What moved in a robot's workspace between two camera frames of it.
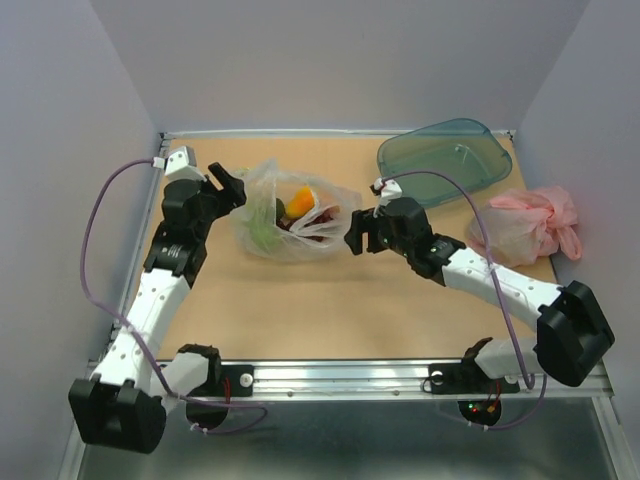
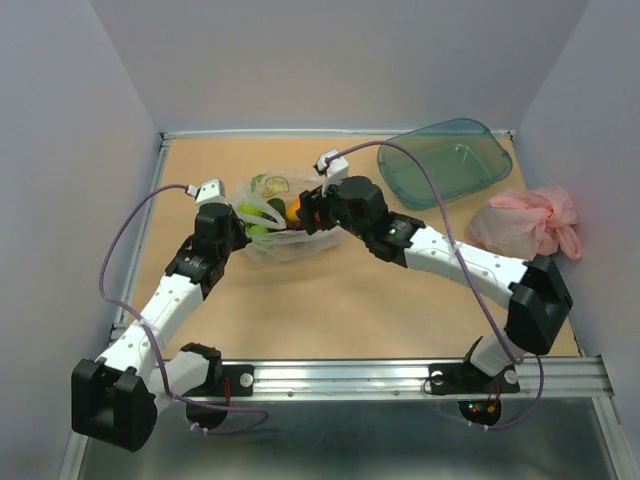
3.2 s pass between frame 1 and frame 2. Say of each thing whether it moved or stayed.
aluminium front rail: stayed
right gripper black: moved
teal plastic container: stayed
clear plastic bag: stayed
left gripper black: moved
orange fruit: stayed
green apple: moved
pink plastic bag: stayed
